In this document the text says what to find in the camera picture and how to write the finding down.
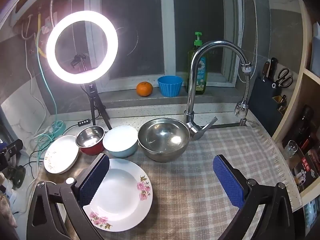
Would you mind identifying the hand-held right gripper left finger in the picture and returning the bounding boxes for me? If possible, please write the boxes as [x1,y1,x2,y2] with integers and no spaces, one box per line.
[26,153,110,240]

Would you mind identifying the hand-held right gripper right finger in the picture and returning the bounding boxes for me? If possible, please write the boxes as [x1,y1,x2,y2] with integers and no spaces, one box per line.
[212,154,296,240]

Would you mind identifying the floral white plate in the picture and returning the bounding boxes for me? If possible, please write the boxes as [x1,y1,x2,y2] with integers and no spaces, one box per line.
[81,158,153,232]

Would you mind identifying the red steel bowl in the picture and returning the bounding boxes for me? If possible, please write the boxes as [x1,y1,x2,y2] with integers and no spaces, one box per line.
[75,126,105,155]

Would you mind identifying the small white plate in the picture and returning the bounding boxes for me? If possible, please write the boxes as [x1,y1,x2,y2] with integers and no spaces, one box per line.
[44,135,80,175]

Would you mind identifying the light blue bowl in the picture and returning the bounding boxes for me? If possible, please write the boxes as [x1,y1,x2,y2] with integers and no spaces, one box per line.
[102,125,139,158]

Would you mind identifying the large steel bowl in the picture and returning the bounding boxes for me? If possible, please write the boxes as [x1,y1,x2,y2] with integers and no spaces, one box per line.
[138,118,191,162]

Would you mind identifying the checkered cloth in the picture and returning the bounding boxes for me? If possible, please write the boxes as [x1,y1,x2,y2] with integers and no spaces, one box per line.
[37,126,292,240]

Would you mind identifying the beige cloth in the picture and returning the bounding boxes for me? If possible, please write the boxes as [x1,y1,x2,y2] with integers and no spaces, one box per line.
[0,172,16,228]

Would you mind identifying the steel counter fitting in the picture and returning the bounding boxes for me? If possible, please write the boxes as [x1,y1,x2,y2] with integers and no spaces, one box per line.
[239,119,258,128]

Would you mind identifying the clear drinking glass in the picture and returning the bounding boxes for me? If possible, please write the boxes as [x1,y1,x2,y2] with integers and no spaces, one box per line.
[284,140,297,159]

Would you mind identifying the flexible faucet sprayer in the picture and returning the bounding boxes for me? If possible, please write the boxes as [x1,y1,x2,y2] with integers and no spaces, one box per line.
[234,61,251,117]

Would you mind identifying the printed dark box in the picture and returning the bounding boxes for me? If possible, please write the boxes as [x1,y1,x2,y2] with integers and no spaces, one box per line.
[291,150,320,193]

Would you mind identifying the black tripod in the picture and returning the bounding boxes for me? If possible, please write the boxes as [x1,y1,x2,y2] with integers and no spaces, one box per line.
[80,81,112,130]

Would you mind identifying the dark knife block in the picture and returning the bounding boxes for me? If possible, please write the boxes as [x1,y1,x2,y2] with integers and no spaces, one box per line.
[251,76,285,128]

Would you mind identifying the dark glass bottle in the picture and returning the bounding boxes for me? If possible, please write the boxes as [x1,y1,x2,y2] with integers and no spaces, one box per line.
[291,105,315,145]

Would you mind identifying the orange fruit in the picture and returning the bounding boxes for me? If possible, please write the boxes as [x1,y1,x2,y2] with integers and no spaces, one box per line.
[136,81,153,97]

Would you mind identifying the chrome faucet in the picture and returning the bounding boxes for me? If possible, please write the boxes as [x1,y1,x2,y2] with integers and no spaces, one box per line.
[184,40,250,141]

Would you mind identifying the green dish soap bottle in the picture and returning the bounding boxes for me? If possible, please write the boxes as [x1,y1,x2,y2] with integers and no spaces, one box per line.
[187,32,208,95]

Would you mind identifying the blue ribbed cup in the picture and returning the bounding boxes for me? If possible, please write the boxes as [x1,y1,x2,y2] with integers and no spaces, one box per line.
[157,76,184,97]

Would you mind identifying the cream shelf unit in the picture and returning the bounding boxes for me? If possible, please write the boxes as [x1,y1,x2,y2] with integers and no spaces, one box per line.
[271,0,320,198]

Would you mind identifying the window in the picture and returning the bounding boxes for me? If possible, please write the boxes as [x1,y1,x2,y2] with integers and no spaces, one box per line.
[85,0,240,88]

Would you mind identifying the teal cable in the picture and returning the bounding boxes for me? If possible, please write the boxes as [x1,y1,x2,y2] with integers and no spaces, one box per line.
[31,12,67,163]

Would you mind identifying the ring light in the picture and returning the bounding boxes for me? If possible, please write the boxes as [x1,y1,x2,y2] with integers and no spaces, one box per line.
[46,10,118,82]

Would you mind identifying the black handled scissors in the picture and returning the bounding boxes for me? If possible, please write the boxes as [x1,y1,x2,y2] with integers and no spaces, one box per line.
[272,67,293,88]

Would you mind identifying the dark handled knife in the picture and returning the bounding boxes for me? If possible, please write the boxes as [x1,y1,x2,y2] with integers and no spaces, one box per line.
[262,61,271,82]
[268,57,279,81]

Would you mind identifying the wall water heater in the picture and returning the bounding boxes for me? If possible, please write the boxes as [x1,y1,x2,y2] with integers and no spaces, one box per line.
[0,0,63,28]

